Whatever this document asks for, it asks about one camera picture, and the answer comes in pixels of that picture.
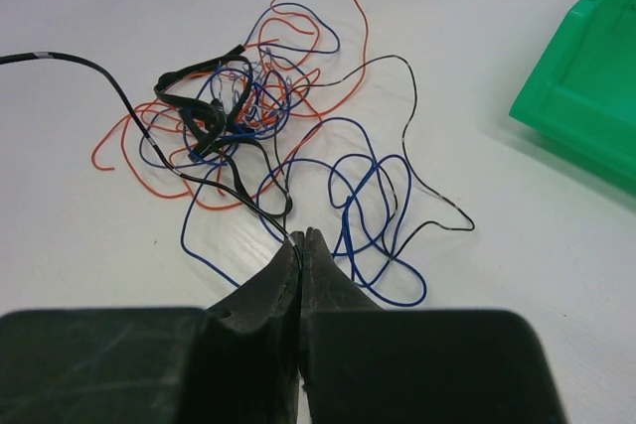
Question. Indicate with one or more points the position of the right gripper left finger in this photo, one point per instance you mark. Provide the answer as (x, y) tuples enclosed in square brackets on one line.
[(253, 344)]

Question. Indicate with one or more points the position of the green plastic bin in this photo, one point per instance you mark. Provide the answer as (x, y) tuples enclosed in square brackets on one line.
[(581, 93)]

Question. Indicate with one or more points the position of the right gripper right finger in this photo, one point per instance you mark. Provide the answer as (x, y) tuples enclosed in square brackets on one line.
[(341, 348)]

